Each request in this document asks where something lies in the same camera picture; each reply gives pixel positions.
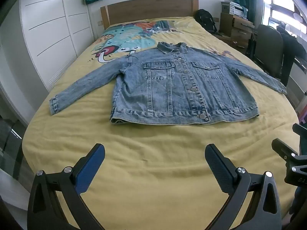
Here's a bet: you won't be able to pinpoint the blue denim jacket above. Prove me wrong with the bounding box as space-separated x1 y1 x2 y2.
49 42 286 125

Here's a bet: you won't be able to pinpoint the black garment on chair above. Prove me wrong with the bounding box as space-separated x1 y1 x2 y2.
276 25 306 87

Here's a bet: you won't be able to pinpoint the dark green chair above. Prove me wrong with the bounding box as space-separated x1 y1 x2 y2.
252 24 284 79

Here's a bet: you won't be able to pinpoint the low wooden nightstand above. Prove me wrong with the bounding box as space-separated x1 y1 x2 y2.
214 34 248 55

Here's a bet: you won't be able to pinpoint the wooden drawer cabinet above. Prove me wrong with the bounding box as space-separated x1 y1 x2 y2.
219 13 254 41

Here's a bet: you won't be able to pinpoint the white printer boxes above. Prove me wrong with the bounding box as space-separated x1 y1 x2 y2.
221 1 248 19

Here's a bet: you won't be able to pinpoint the black backpack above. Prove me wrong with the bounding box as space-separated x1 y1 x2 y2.
194 9 218 34

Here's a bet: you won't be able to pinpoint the white wardrobe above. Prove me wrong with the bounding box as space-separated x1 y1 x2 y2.
1 0 94 125

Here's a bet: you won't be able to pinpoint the wooden headboard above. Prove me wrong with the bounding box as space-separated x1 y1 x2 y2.
100 0 199 29

